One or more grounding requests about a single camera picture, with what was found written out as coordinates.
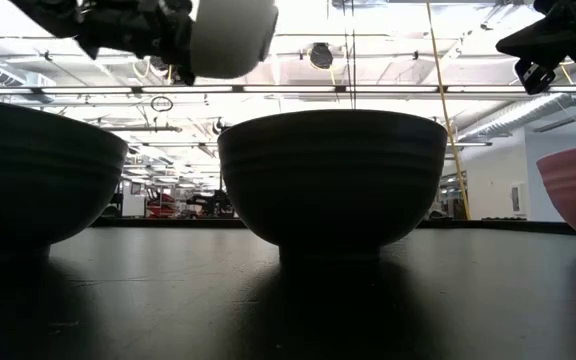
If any black metal table frame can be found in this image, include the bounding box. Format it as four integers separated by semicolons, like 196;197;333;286
90;216;576;236

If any silver ceiling duct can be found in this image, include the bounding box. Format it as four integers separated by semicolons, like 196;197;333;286
460;59;576;144

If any white cabinet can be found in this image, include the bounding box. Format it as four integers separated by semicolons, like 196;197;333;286
120;179;147;218

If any black hanging cable loop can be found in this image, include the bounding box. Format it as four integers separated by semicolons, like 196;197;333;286
149;95;175;114

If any white bowl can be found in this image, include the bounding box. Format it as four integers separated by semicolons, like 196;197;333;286
189;0;280;80

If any black bowl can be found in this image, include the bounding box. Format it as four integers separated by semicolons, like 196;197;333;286
217;108;449;262
0;97;129;259

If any dark background machine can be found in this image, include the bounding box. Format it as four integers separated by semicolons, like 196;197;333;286
185;189;234;219

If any yellow cable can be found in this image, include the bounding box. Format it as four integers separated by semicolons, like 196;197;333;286
425;0;472;221

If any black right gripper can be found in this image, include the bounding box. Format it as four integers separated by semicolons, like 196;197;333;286
495;11;576;96

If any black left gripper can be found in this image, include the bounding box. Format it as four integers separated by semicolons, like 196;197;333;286
75;0;197;87

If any red tool cart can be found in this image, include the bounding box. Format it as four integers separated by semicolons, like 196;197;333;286
145;187;178;219

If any white wall panel box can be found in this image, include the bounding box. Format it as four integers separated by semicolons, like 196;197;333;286
510;182;528;217

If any black hanging cord reel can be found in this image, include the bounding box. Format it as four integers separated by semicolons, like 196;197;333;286
309;42;335;70

